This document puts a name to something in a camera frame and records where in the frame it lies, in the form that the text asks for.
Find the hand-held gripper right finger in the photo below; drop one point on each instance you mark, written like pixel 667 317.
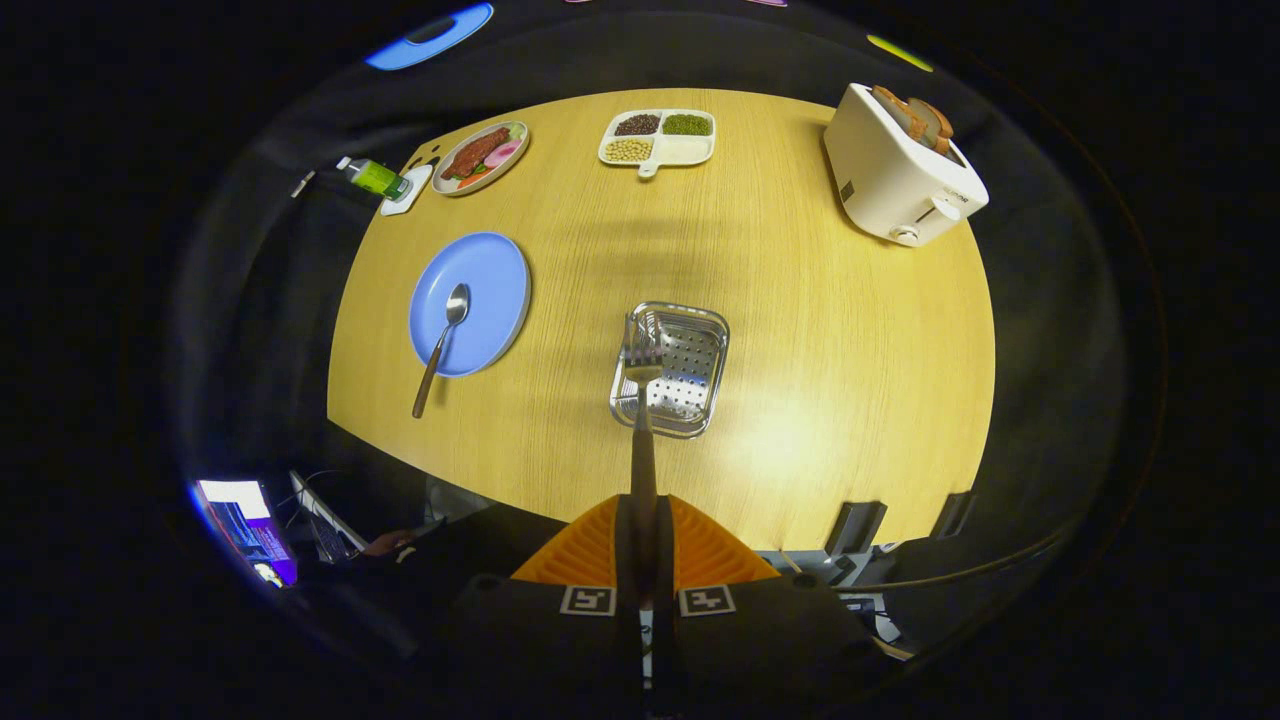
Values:
pixel 664 560

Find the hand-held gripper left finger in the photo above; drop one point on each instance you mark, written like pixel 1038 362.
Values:
pixel 625 560

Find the metal drain basket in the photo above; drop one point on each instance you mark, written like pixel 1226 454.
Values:
pixel 690 370

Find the black chair backrest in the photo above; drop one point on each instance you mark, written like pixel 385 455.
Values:
pixel 855 527
pixel 952 514

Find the blue plate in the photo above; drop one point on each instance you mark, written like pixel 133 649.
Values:
pixel 490 290

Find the keyboard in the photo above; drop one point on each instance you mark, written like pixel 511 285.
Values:
pixel 320 515

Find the computer monitor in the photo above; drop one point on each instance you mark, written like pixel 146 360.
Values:
pixel 245 525

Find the white square coaster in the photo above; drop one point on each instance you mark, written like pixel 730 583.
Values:
pixel 412 197

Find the white divided dish of beans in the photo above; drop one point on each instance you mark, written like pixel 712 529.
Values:
pixel 658 138

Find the plate of steak and vegetables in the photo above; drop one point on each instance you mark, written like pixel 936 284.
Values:
pixel 480 157

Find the white toaster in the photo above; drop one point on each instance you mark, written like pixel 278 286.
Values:
pixel 890 180

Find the green label water bottle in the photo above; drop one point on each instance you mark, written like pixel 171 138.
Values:
pixel 375 177

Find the white clip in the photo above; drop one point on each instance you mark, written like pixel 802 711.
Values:
pixel 302 183

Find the toast bread slice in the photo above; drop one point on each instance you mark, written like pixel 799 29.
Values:
pixel 935 122
pixel 900 110

